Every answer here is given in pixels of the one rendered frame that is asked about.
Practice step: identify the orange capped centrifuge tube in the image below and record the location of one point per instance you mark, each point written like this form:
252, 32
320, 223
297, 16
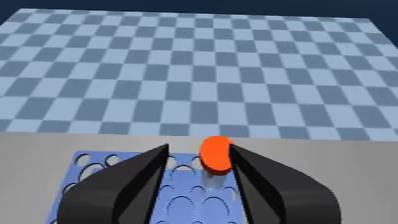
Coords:
215, 154

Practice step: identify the blue perforated tube rack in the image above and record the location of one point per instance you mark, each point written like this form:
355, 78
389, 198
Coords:
195, 200

